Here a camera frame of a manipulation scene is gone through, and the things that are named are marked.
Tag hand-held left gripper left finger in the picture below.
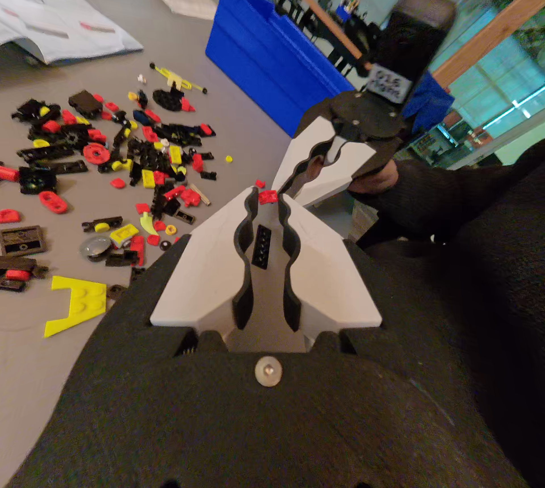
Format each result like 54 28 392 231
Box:
149 186 260 340

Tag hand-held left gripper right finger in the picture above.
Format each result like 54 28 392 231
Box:
278 193 383 346

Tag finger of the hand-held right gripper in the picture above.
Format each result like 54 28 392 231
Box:
270 115 339 197
281 141 377 208

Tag black holed lego plate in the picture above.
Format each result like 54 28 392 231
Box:
251 224 273 271

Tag small red lego clip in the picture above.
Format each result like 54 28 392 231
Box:
255 179 279 205

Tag person's right forearm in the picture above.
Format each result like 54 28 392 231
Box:
353 156 512 250

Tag pile of lego pieces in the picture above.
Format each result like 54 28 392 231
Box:
0 62 235 340

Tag person's right hand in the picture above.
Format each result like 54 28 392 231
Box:
347 158 399 195

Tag blue plastic bin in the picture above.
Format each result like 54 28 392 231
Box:
206 0 455 138

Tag blue pen cup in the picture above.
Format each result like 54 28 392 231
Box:
336 0 360 23

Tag wooden table with black legs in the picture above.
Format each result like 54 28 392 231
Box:
185 0 375 71

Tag wooden beam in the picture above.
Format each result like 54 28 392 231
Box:
431 0 545 89

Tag person's black knit sweater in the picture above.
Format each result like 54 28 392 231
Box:
353 143 545 488

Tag white instruction booklet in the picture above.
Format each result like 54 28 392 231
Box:
0 0 144 67

